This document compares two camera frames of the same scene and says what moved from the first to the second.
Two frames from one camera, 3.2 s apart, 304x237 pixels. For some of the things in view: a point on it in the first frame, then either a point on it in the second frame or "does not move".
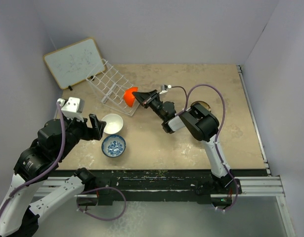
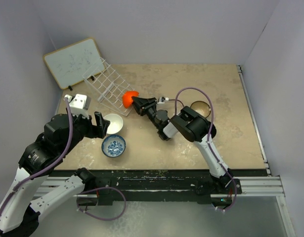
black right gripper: (145, 99) to (142, 105)
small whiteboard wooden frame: (74, 63) does not move
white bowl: (114, 123) does not move
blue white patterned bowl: (113, 145) does not move
